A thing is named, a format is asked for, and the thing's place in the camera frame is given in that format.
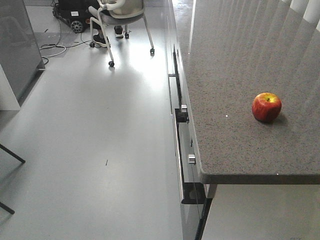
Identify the red yellow apple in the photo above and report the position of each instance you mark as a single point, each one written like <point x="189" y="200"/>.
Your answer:
<point x="266" y="107"/>

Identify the white rolling office chair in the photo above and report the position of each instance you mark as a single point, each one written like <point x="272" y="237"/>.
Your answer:
<point x="117" y="13"/>

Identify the seated person legs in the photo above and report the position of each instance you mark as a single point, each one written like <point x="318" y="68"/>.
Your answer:
<point x="118" y="28"/>

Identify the grey cabinet panel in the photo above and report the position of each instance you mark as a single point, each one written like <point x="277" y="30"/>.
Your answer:
<point x="20" y="56"/>

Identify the black wheeled robot base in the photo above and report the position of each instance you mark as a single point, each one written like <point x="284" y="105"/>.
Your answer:
<point x="74" y="13"/>

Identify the black oven handle bar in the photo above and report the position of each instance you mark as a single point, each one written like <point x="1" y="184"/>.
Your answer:
<point x="191" y="191"/>

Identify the grey speckled kitchen counter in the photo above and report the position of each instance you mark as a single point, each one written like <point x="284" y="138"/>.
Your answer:
<point x="233" y="50"/>

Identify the lower silver oven knob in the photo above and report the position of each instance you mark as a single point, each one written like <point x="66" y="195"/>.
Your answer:
<point x="191" y="159"/>

